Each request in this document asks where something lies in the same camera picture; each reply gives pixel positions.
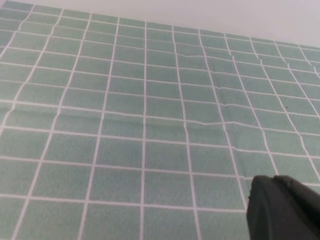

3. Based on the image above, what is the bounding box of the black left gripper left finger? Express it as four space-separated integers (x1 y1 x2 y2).
245 175 311 240

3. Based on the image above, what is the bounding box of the green white checked tablecloth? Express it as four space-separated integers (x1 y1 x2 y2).
0 0 320 240

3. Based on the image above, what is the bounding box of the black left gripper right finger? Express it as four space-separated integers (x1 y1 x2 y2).
273 175 320 240

